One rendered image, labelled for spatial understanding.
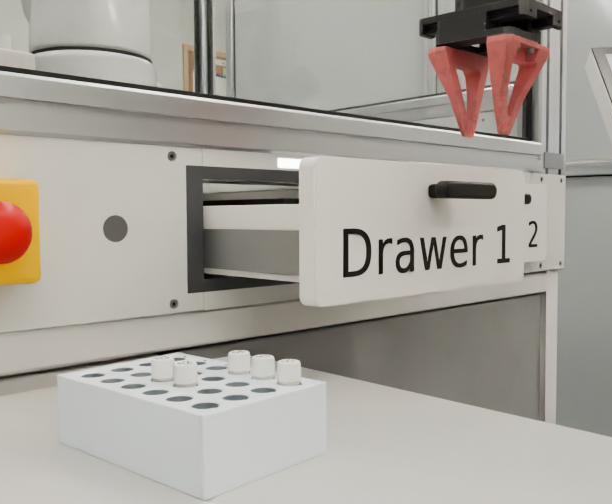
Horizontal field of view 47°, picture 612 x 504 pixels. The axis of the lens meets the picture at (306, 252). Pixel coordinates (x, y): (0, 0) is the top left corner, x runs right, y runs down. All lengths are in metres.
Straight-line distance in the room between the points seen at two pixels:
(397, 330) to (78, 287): 0.42
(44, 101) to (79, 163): 0.05
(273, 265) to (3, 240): 0.21
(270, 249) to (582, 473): 0.30
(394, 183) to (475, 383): 0.49
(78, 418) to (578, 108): 2.05
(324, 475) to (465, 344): 0.64
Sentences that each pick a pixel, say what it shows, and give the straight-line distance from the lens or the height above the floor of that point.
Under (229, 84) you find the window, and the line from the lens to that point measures 0.69.
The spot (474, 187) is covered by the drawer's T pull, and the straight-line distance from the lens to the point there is 0.59.
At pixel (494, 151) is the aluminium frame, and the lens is 1.00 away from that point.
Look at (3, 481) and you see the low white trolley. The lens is 0.38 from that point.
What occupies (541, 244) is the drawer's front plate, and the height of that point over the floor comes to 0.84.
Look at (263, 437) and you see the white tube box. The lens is 0.35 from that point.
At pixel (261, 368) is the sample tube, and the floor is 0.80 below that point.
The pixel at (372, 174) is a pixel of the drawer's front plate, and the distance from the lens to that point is 0.55.
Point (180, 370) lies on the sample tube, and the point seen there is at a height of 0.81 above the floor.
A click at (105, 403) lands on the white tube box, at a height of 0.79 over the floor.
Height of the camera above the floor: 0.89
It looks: 3 degrees down
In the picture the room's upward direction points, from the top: straight up
